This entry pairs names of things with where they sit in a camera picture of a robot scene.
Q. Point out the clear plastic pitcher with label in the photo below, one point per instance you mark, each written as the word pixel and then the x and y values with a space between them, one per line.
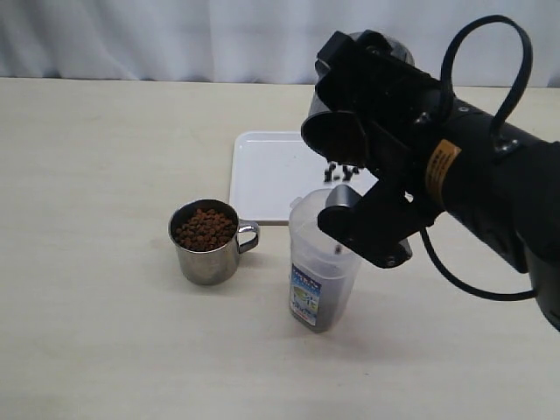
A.
pixel 322 271

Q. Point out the steel mug with kibble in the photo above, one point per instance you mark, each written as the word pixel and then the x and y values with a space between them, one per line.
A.
pixel 209 238
pixel 341 137

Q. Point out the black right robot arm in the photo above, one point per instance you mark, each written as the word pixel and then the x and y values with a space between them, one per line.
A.
pixel 508 182

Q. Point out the white plastic tray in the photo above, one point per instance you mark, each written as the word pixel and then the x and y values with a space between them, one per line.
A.
pixel 271 169

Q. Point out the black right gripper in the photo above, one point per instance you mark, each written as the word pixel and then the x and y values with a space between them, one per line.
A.
pixel 407 116

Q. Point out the white curtain backdrop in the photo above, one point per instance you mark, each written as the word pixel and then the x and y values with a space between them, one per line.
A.
pixel 240 41

